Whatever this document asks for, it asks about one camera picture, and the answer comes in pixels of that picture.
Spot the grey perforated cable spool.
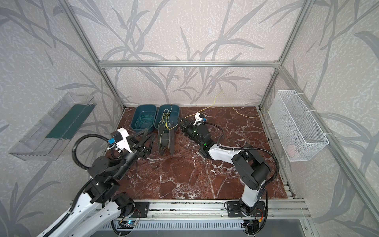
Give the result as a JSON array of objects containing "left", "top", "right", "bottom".
[{"left": 158, "top": 123, "right": 175, "bottom": 157}]

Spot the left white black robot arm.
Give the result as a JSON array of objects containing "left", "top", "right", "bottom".
[{"left": 40, "top": 128, "right": 155, "bottom": 237}]

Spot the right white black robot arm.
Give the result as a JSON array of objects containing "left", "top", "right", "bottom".
[{"left": 178, "top": 117, "right": 280, "bottom": 210}]

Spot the right teal plastic bin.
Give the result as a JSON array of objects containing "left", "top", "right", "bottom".
[{"left": 154, "top": 104, "right": 180, "bottom": 129}]

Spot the teal plastic bin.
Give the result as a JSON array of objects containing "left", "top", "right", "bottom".
[
  {"left": 131, "top": 104, "right": 157, "bottom": 133},
  {"left": 154, "top": 104, "right": 180, "bottom": 129}
]

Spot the left teal plastic bin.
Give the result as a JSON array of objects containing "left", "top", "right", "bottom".
[{"left": 131, "top": 104, "right": 157, "bottom": 133}]

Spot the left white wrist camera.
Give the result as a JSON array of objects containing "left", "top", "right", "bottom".
[{"left": 108, "top": 128, "right": 132, "bottom": 153}]

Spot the yellow cable bundle in bin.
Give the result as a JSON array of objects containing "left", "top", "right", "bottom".
[{"left": 159, "top": 104, "right": 174, "bottom": 129}]

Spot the green coiled cable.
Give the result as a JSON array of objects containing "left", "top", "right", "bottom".
[{"left": 136, "top": 110, "right": 156, "bottom": 128}]

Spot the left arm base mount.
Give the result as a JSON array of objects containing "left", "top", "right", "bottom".
[{"left": 120, "top": 201, "right": 150, "bottom": 218}]

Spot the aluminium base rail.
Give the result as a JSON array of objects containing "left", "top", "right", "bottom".
[{"left": 60, "top": 199, "right": 311, "bottom": 221}]

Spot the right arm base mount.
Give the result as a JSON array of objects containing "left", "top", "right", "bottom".
[{"left": 224, "top": 201, "right": 267, "bottom": 218}]

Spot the clear acrylic wall shelf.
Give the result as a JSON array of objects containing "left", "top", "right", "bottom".
[{"left": 9, "top": 92, "right": 97, "bottom": 161}]

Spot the white wire mesh basket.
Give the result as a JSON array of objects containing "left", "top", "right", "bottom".
[{"left": 268, "top": 90, "right": 329, "bottom": 162}]

